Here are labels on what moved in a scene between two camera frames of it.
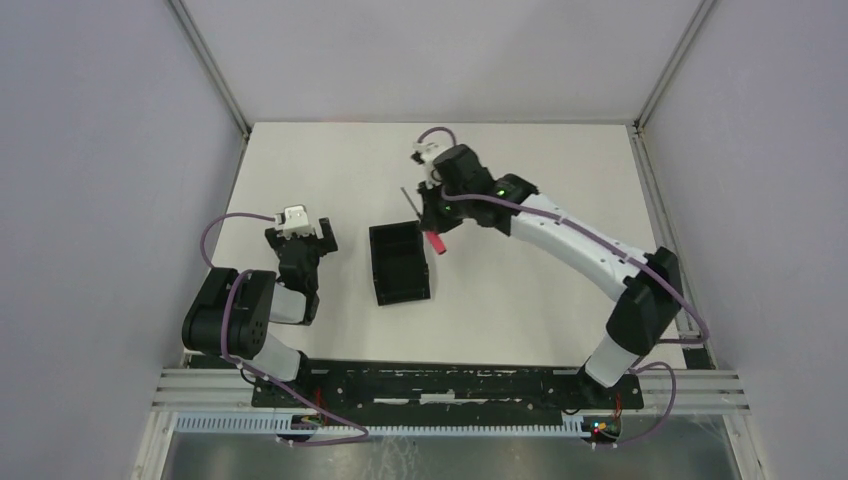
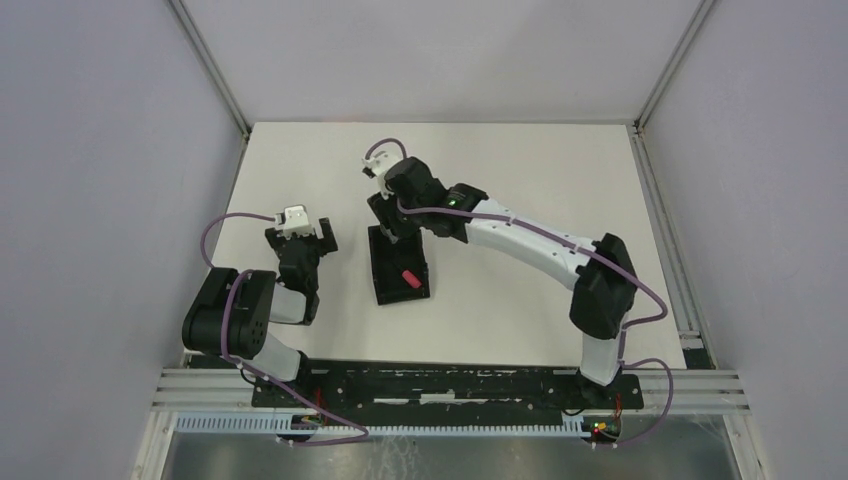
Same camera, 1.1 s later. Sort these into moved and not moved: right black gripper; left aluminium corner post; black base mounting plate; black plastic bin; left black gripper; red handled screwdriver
Moved: right black gripper; red handled screwdriver
Not moved: left black gripper; black base mounting plate; black plastic bin; left aluminium corner post
